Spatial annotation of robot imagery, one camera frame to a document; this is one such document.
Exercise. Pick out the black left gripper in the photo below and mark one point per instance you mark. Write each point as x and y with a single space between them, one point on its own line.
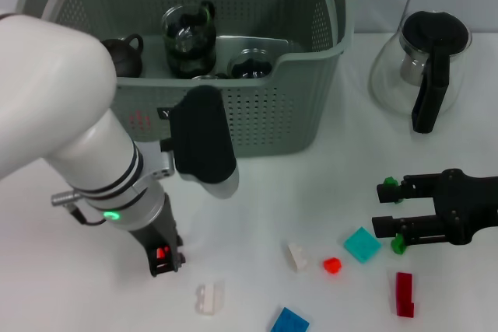
163 227

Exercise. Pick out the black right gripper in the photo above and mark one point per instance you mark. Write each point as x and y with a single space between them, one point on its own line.
467 203

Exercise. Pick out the small red toy block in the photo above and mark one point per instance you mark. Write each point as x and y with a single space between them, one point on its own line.
161 253

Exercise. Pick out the green toy block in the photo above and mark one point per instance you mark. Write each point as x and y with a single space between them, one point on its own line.
397 246
388 181

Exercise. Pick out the teal toy block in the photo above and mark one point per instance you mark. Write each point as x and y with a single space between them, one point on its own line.
362 245

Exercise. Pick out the clear white toy block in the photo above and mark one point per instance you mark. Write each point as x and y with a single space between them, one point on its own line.
208 300

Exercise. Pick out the dark red long block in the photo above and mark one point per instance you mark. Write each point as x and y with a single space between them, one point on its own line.
404 295

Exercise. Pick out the white stepped toy block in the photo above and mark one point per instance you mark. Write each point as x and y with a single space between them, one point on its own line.
297 257

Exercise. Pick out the blue toy block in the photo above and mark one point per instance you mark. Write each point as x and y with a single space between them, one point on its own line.
290 322

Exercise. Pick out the glass teacup with black sleeve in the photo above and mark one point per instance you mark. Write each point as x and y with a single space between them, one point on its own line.
190 48
206 77
251 65

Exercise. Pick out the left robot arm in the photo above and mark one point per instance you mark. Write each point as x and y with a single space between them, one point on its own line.
58 106

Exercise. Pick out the small orange toy block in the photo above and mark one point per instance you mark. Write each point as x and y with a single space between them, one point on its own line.
331 266

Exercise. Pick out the grey perforated storage basket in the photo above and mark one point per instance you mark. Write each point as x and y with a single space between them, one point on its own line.
280 114

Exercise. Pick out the black clay teapot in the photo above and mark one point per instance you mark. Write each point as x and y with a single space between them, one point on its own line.
126 60

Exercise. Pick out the left wrist camera housing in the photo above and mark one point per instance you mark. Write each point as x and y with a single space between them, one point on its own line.
202 145

